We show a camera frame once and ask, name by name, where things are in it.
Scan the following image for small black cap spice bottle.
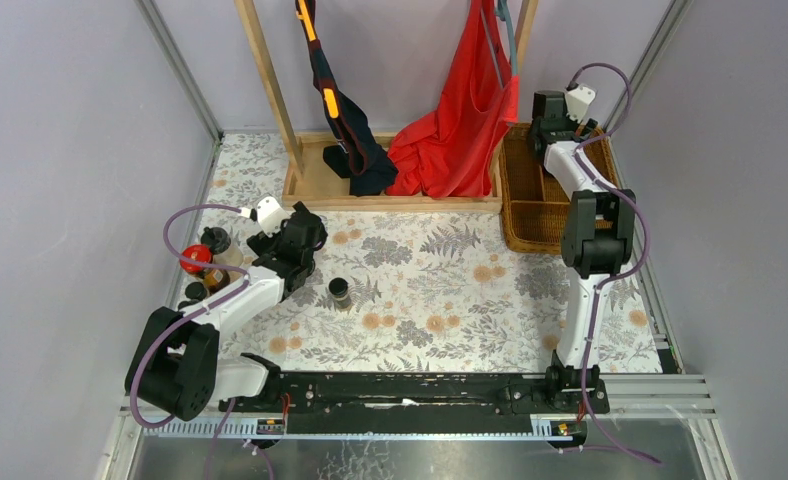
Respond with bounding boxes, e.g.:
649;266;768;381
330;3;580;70
327;277;353;311

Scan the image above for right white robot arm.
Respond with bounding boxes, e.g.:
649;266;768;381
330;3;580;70
527;87;635;371

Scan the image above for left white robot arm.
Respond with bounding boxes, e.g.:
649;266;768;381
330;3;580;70
124;196;327;428

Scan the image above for wicker divided tray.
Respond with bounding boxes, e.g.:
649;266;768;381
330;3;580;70
498;123;632;258

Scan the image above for red lid jar at left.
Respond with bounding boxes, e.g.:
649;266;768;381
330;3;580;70
179;244;230;294

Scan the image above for red apron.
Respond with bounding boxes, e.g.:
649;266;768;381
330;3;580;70
385;1;519;199

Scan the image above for dark navy garment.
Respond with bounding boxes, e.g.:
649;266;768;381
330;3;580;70
294;1;399;197

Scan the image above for grey clothes hanger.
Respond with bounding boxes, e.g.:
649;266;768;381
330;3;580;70
479;0;518;86

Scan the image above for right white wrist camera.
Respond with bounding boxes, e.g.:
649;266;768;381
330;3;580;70
564;81;597;123

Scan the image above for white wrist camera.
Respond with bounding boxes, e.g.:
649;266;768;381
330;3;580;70
564;81;597;123
238;195;290;237

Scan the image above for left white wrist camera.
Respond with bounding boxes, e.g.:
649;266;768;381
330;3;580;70
238;195;290;237

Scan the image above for wooden rack frame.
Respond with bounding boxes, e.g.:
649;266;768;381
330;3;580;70
236;1;537;212

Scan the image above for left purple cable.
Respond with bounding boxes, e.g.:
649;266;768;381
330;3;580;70
128;203;253;431

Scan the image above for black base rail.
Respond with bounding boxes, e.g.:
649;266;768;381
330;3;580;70
232;358;610;435

